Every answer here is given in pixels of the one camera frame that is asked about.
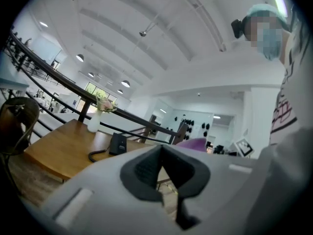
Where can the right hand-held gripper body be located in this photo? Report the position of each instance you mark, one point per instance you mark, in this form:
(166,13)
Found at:
(244,148)

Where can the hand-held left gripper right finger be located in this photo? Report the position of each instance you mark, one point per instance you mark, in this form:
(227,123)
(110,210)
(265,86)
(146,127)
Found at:
(215,192)

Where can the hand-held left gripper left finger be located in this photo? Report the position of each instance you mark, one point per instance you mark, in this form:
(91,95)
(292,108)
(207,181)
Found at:
(105,192)

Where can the purple cloth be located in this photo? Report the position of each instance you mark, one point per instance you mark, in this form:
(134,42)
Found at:
(193,144)

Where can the group of black hung devices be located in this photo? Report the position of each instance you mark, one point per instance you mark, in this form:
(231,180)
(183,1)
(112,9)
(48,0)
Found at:
(189,122)

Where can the white vase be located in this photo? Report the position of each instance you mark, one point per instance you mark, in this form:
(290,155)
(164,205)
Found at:
(93,124)

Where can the person's striped shirt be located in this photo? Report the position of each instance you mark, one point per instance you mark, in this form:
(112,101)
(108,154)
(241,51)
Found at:
(293,94)

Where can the dark wooden handrail railing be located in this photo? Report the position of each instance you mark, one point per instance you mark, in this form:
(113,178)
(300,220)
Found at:
(84,111)

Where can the pink flower bouquet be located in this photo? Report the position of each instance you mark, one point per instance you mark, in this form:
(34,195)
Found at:
(105,104)

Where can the glass entrance window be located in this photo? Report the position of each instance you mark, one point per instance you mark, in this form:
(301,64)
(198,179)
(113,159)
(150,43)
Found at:
(100,90)

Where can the black dome pendant lamp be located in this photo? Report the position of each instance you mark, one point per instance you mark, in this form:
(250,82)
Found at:
(119,91)
(125,83)
(79,57)
(91,75)

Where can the blue face mask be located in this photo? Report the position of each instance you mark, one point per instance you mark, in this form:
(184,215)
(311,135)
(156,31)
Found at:
(270,48)

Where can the dark round-back chair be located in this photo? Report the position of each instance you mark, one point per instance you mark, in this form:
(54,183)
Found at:
(22,106)

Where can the teal hair cap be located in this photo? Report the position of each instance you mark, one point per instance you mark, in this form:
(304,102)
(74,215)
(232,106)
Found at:
(264,8)

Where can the light blue table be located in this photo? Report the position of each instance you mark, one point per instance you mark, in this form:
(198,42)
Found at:
(12,83)

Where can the silver ceiling spotlight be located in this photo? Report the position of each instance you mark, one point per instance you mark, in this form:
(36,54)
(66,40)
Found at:
(142,33)

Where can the blue wall poster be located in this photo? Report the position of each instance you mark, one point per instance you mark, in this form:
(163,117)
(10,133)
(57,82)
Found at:
(74,102)

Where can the black head camera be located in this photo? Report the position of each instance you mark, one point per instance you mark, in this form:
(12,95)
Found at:
(237,28)

